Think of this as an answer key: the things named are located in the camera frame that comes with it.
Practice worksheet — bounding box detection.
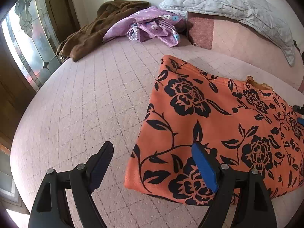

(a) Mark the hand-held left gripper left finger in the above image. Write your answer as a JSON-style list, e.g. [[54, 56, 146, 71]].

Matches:
[[28, 141, 114, 228]]

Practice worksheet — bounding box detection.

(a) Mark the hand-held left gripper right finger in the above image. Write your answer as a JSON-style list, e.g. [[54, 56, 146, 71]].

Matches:
[[191, 143, 278, 228]]

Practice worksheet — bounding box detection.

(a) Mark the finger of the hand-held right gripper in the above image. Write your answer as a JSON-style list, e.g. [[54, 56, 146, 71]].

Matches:
[[293, 104, 304, 126]]

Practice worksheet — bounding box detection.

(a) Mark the orange black floral shirt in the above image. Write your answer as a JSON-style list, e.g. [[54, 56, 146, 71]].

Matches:
[[124, 55, 304, 206]]

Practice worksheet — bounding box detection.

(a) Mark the pink quilted mattress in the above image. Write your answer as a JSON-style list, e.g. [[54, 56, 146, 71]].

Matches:
[[9, 36, 304, 228]]

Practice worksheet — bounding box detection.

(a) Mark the pink bolster pillow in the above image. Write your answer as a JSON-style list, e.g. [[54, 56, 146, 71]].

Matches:
[[186, 12, 304, 91]]

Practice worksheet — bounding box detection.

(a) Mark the brown cloth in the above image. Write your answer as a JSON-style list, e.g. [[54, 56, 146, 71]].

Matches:
[[56, 0, 150, 62]]

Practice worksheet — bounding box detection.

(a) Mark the wooden door with stained glass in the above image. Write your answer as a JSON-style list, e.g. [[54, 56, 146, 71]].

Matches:
[[0, 0, 81, 148]]

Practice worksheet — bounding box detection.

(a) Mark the purple floral cloth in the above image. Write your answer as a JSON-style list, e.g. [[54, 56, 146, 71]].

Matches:
[[103, 7, 187, 48]]

